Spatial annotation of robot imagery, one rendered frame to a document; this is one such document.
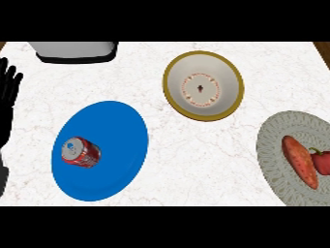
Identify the white bowl with gold rim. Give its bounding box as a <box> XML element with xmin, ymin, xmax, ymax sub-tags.
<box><xmin>162</xmin><ymin>50</ymin><xmax>246</xmax><ymax>123</ymax></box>

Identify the grey round woven placemat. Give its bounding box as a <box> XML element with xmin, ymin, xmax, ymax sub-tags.
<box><xmin>256</xmin><ymin>110</ymin><xmax>330</xmax><ymax>207</ymax></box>

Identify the red bell pepper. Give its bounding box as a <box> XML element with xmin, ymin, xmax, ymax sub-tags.
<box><xmin>306</xmin><ymin>146</ymin><xmax>330</xmax><ymax>177</ymax></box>

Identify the red soda can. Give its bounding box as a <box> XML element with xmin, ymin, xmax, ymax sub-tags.
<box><xmin>60</xmin><ymin>136</ymin><xmax>101</xmax><ymax>169</ymax></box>

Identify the white appliance with black base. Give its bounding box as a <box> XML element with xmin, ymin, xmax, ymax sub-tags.
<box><xmin>26</xmin><ymin>42</ymin><xmax>119</xmax><ymax>65</ymax></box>

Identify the blue round plate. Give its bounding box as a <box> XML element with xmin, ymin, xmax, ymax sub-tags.
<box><xmin>50</xmin><ymin>100</ymin><xmax>150</xmax><ymax>202</ymax></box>

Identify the orange sweet potato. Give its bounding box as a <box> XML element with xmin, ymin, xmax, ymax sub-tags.
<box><xmin>280</xmin><ymin>135</ymin><xmax>319</xmax><ymax>191</ymax></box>

